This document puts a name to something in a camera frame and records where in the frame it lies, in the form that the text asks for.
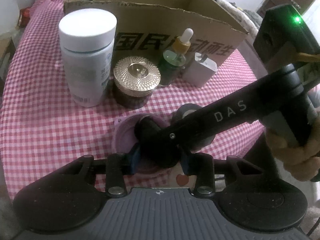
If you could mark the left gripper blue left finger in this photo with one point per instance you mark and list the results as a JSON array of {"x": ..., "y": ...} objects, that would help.
[{"x": 119, "y": 165}]

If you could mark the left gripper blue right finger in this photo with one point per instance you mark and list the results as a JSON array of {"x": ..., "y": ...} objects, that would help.
[{"x": 200, "y": 165}]

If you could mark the purple plastic lid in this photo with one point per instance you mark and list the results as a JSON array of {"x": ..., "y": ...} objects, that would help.
[{"x": 123, "y": 137}]

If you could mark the black tape roll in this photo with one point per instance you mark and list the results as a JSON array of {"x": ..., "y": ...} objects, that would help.
[{"x": 184, "y": 111}]

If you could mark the gold lid dark jar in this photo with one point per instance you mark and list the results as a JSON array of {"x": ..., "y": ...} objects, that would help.
[{"x": 135, "y": 79}]

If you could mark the white USB charger plug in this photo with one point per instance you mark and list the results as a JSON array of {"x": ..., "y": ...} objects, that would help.
[{"x": 199, "y": 70}]

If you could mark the green dropper bottle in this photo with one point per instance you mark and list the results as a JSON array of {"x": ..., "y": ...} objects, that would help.
[{"x": 173, "y": 58}]

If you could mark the white pill bottle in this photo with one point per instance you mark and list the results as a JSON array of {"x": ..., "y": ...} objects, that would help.
[{"x": 87, "y": 38}]

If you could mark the black cylindrical tube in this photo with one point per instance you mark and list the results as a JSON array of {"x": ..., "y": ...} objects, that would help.
[{"x": 146, "y": 129}]

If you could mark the person's right hand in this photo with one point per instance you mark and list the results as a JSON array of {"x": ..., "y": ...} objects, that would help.
[{"x": 292, "y": 134}]

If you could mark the red white checkered tablecloth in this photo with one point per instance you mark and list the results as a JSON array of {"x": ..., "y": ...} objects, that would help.
[{"x": 43, "y": 129}]

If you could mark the brown cardboard box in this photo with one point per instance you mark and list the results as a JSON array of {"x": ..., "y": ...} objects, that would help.
[{"x": 147, "y": 27}]

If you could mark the red snack package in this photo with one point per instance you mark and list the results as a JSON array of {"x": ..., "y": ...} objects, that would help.
[{"x": 24, "y": 17}]

